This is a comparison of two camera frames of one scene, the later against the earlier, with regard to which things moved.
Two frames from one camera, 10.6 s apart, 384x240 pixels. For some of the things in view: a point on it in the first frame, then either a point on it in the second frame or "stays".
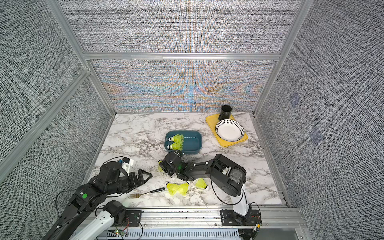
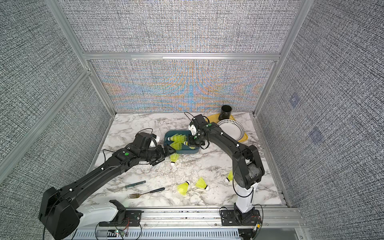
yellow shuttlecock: [201, 183] stays
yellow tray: [212, 121] stays
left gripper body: [132, 182] -> [155, 155]
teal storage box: [192, 143] stays
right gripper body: [167, 169] -> [195, 140]
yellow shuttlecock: [183, 188] stays
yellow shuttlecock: [172, 188] -> [177, 143]
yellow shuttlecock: [177, 138] stays
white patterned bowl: [229, 130] stays
